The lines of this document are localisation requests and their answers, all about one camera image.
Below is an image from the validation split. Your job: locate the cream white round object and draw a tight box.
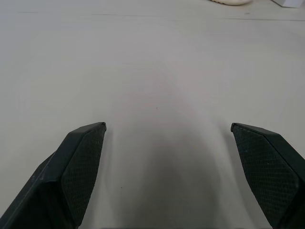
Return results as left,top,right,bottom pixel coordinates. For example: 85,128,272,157
206,0,252,6

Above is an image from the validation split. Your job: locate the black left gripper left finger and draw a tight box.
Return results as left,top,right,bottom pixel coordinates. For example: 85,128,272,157
0,122,107,229

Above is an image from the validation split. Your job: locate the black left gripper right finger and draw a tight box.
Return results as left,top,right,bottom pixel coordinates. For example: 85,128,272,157
230,123,305,229

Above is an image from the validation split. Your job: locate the white box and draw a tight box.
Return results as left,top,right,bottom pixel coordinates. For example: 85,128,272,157
271,0,305,8

